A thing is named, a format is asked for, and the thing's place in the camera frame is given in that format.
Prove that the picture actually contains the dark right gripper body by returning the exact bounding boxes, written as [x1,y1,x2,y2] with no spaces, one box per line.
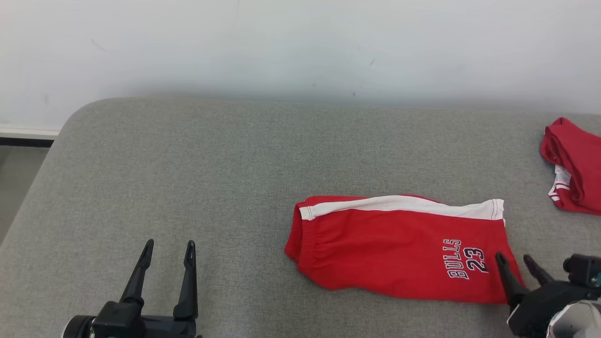
[507,281,592,338]

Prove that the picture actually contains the red basketball shorts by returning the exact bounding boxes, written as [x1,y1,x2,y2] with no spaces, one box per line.
[284,194,524,305]

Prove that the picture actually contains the red white basketball jersey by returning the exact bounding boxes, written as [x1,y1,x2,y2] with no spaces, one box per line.
[540,117,601,215]

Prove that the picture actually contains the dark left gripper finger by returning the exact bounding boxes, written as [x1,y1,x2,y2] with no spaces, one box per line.
[173,240,199,321]
[120,239,154,306]

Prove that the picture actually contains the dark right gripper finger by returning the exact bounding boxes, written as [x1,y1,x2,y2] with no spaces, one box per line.
[524,255,555,285]
[495,252,529,308]

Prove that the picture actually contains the white black wall baseboard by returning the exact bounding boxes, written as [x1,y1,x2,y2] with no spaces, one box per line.
[0,124,61,148]

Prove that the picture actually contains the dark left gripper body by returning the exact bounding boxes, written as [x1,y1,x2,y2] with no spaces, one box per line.
[141,317,202,338]

